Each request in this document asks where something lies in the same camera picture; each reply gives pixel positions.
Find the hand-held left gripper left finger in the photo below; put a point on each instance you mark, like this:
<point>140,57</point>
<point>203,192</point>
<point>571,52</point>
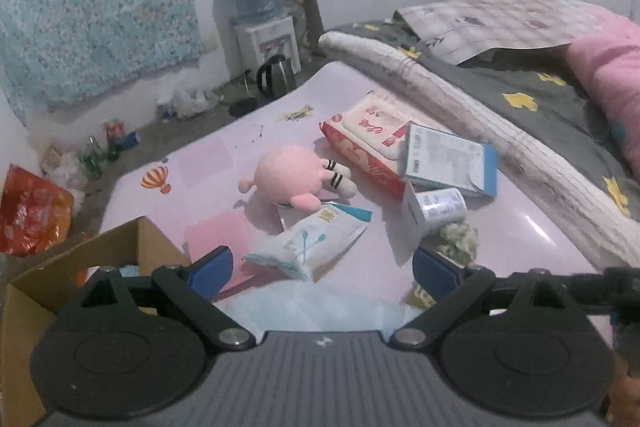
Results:
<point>212,272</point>

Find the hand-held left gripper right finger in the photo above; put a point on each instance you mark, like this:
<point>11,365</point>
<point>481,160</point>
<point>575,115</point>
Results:
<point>435,272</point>

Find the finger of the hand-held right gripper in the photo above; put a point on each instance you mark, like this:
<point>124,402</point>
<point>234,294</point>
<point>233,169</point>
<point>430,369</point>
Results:
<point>585,287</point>

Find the white blue tissue packet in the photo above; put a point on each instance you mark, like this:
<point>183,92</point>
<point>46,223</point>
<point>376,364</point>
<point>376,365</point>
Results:
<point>310,242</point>

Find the pink plush toy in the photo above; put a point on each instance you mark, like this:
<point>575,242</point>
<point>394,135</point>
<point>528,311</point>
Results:
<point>285,177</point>

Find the brown cardboard box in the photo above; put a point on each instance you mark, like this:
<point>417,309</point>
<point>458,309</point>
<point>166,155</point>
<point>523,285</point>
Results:
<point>30,307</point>

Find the crumpled green floral cloth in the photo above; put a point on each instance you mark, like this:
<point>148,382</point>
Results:
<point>460,239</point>

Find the white round container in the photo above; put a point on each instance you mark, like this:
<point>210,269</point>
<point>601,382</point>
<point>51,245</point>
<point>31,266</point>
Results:
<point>442,207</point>

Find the white blue carton box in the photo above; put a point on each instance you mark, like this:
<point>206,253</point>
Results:
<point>440,157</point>

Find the red wet wipes pack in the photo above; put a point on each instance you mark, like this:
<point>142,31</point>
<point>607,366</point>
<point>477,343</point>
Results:
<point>360,137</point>

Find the green bottle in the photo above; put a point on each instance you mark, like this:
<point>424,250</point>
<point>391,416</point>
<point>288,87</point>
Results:
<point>92,159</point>

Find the red drink carton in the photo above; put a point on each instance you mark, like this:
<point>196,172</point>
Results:
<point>115,132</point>

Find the clear plastic bag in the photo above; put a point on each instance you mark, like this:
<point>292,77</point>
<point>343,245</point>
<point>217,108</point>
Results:
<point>187,102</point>

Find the rolled white mat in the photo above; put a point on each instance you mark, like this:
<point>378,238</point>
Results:
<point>450,87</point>

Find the red snack bag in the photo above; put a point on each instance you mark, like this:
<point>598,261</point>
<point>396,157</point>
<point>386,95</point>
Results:
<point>30,212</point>

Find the beige paper bag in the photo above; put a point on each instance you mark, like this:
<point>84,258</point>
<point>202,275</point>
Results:
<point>52,159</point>

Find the black electric kettle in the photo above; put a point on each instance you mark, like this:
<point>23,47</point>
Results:
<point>277,74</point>

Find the pink quilt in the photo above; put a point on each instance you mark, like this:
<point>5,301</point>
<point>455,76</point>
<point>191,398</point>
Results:
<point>610,67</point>

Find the white water dispenser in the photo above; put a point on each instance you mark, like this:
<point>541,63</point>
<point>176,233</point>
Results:
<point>260,39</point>

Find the grey checked quilt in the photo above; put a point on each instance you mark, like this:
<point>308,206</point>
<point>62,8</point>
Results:
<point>500,22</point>

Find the white wall socket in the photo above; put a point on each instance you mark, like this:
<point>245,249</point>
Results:
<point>209,44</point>

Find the blue floral wall cloth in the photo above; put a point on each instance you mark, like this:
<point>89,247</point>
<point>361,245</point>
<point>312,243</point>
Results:
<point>90,7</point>

